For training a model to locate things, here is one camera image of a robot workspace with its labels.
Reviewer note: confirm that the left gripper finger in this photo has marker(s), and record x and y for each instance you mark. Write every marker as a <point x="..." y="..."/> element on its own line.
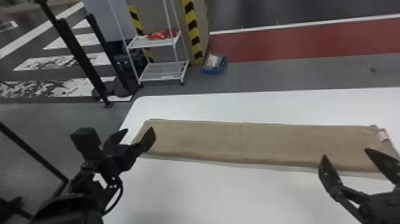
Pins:
<point x="115" y="137"/>
<point x="143" y="141"/>

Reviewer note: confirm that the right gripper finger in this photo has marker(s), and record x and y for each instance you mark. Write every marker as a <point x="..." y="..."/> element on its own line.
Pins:
<point x="387" y="165"/>
<point x="331" y="178"/>

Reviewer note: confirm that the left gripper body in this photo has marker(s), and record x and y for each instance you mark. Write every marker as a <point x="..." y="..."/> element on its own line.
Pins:
<point x="114" y="161"/>

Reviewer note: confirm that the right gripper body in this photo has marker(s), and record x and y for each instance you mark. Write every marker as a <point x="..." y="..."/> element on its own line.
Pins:
<point x="382" y="208"/>

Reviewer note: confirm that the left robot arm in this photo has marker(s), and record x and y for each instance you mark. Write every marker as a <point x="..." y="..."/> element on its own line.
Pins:
<point x="70" y="203"/>

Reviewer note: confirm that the white shelf trolley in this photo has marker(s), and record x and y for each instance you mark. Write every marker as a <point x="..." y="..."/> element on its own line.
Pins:
<point x="162" y="70"/>

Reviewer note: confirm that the beige towel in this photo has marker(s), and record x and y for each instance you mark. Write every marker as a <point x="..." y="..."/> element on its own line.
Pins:
<point x="250" y="144"/>

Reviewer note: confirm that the blue tray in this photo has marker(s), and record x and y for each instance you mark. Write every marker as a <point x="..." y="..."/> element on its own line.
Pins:
<point x="215" y="62"/>

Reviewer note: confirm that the red packet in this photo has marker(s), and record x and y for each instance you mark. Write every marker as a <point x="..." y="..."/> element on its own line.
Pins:
<point x="162" y="33"/>

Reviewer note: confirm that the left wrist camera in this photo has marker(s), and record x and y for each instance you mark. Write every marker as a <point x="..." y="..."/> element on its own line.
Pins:
<point x="86" y="143"/>

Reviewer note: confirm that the yellow black striped post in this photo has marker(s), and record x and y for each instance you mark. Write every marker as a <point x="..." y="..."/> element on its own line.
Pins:
<point x="138" y="23"/>
<point x="192" y="31"/>

